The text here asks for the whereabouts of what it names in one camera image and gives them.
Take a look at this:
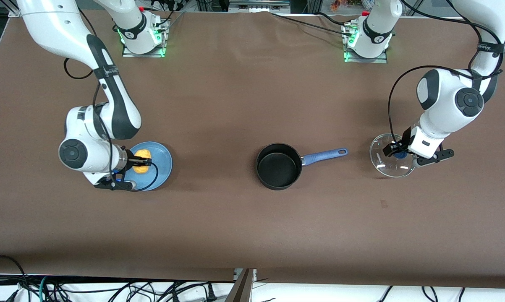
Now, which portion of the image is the yellow potato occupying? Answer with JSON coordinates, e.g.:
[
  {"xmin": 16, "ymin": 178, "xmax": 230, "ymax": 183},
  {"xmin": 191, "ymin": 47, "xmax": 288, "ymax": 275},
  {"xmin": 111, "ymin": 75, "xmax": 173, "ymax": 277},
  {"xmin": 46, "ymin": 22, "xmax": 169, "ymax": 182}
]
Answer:
[{"xmin": 133, "ymin": 149, "xmax": 152, "ymax": 176}]

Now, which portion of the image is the glass lid with blue knob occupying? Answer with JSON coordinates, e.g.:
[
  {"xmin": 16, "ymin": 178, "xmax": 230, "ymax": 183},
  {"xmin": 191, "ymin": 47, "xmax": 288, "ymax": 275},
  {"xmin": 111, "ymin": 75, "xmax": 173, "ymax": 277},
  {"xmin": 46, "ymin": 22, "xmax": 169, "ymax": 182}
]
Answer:
[{"xmin": 369, "ymin": 133, "xmax": 417, "ymax": 178}]

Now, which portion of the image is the blue round plate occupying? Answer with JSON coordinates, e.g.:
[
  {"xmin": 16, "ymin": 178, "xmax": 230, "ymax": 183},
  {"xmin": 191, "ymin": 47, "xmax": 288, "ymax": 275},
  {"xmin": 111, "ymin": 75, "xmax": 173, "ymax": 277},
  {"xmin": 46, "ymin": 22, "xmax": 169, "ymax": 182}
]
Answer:
[{"xmin": 121, "ymin": 141, "xmax": 173, "ymax": 191}]

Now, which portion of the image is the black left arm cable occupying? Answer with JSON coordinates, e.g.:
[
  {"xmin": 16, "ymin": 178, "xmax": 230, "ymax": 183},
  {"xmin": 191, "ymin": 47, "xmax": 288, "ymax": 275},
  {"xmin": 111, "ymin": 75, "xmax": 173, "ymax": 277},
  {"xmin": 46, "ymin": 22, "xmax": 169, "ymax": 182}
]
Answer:
[{"xmin": 387, "ymin": 0, "xmax": 505, "ymax": 148}]

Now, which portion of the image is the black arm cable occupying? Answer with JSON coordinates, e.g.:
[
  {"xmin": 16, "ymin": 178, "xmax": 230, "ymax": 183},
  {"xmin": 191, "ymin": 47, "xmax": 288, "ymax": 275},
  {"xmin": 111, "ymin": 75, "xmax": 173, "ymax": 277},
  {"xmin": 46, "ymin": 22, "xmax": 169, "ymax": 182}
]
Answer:
[
  {"xmin": 63, "ymin": 6, "xmax": 159, "ymax": 192},
  {"xmin": 387, "ymin": 0, "xmax": 505, "ymax": 148}
]

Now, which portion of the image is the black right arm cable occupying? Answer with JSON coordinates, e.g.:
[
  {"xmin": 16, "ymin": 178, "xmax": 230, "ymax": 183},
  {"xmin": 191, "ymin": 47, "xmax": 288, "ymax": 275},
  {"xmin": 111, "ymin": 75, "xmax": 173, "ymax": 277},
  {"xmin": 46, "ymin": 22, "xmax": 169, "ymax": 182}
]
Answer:
[{"xmin": 63, "ymin": 6, "xmax": 159, "ymax": 192}]

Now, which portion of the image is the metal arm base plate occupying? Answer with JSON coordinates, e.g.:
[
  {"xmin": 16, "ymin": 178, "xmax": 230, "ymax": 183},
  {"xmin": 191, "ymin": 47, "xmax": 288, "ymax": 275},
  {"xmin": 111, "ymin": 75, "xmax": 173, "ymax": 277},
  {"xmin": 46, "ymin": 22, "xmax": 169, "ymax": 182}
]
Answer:
[
  {"xmin": 343, "ymin": 21, "xmax": 388, "ymax": 64},
  {"xmin": 122, "ymin": 13, "xmax": 167, "ymax": 58}
]

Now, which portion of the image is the black pot with blue handle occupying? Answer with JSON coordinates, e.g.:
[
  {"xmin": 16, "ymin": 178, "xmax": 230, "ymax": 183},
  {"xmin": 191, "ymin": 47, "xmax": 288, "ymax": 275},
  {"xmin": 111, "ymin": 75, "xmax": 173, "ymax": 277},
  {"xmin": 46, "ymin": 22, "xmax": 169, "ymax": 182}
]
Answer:
[{"xmin": 256, "ymin": 143, "xmax": 348, "ymax": 191}]

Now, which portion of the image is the black cable across table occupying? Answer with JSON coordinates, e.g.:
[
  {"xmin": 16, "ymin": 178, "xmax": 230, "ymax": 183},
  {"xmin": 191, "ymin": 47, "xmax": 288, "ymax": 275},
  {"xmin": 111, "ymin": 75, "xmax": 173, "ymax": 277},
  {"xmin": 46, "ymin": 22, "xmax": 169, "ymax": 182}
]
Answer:
[{"xmin": 272, "ymin": 13, "xmax": 353, "ymax": 35}]

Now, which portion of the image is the thick black looped cable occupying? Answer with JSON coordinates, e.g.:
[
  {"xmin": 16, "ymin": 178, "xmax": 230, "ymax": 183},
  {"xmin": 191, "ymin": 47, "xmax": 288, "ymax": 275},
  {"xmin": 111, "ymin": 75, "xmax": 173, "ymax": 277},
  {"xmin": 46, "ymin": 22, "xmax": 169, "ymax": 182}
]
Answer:
[{"xmin": 0, "ymin": 254, "xmax": 28, "ymax": 302}]

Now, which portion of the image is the teal cable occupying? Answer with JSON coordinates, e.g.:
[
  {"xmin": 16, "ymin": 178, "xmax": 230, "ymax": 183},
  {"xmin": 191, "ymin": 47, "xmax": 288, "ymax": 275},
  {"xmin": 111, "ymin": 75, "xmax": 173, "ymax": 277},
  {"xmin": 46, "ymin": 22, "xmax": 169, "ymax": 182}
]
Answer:
[{"xmin": 37, "ymin": 276, "xmax": 52, "ymax": 302}]

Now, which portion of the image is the silver metal rail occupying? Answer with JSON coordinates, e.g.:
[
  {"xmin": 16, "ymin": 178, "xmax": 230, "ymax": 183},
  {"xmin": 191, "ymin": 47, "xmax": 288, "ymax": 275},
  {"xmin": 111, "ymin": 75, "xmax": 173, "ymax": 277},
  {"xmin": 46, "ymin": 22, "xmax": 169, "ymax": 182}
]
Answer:
[{"xmin": 229, "ymin": 0, "xmax": 291, "ymax": 13}]

